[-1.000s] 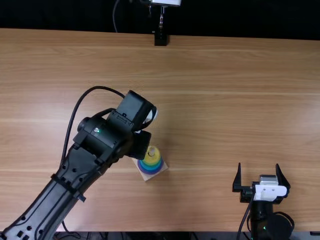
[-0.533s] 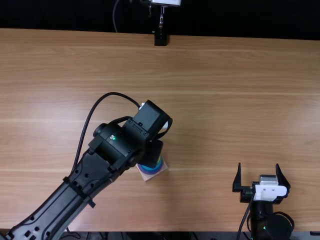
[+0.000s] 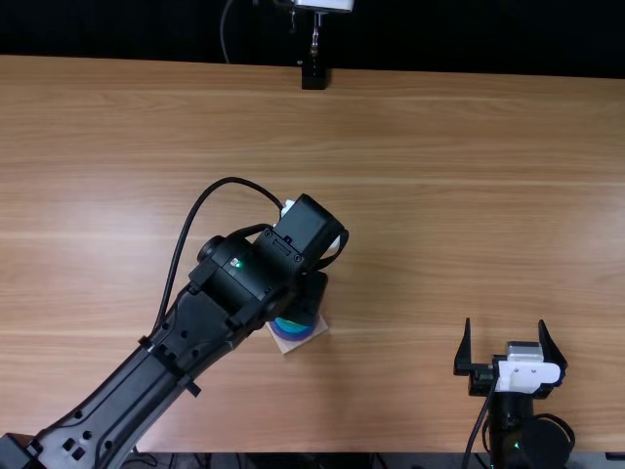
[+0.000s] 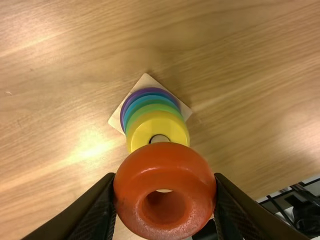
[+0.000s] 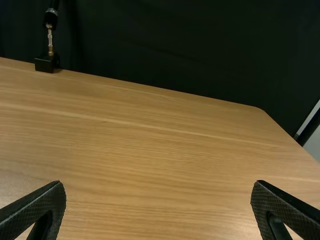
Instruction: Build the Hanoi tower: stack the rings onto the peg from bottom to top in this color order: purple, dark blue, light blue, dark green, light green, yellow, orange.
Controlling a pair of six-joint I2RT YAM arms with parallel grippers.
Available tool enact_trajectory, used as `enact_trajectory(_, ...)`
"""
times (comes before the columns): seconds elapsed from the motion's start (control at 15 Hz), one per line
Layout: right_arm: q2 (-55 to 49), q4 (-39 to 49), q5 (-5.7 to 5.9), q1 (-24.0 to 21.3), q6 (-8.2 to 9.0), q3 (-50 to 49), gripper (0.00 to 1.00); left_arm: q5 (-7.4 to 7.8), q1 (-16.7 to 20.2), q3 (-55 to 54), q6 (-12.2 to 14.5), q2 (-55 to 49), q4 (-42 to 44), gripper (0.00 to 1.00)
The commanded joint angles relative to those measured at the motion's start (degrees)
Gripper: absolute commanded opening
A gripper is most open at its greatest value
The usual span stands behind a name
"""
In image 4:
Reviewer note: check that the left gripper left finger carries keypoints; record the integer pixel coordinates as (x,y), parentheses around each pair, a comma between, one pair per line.
(85,215)

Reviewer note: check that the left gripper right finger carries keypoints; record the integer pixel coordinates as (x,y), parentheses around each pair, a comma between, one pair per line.
(240,215)

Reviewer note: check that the wooden peg base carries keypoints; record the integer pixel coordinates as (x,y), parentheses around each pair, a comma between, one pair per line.
(147,80)

